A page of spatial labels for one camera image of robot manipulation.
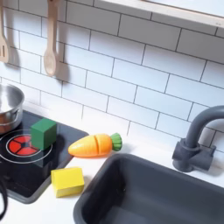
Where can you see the orange toy carrot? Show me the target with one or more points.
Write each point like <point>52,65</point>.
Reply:
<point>87,145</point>

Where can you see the green block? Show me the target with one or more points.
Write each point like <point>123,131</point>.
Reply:
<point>43,134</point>

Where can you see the yellow block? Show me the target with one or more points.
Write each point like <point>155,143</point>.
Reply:
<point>67,182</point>

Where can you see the dark grey sink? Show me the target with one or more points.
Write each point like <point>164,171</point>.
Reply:
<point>116,189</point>

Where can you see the wooden spoon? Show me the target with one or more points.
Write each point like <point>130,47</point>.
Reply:
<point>51,61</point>

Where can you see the dark grey tap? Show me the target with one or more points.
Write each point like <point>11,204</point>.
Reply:
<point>189,154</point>

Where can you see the steel pot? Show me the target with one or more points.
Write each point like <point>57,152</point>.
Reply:
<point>12,116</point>

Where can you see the black toy stove top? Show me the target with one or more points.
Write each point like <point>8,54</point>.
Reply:
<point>27,176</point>

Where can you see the light wooden shelf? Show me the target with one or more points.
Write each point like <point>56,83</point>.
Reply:
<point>175,13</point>

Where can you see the wooden slotted spatula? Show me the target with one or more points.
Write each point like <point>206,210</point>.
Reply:
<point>3,50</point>

